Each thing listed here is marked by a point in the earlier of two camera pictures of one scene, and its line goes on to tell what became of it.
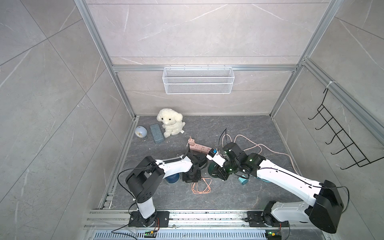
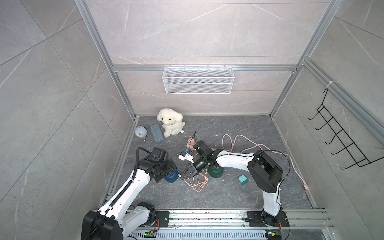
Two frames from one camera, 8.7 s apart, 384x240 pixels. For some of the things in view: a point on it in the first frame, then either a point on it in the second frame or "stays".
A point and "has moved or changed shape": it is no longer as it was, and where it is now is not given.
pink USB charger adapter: x=191 y=140 stays
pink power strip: x=199 y=146 has moved or changed shape
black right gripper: x=222 y=175 → x=193 y=171
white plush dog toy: x=172 y=122 stays
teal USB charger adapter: x=243 y=181 stays
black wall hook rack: x=360 y=159 stays
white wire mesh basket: x=198 y=80 stays
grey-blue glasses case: x=157 y=134 stays
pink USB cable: x=202 y=186 has moved or changed shape
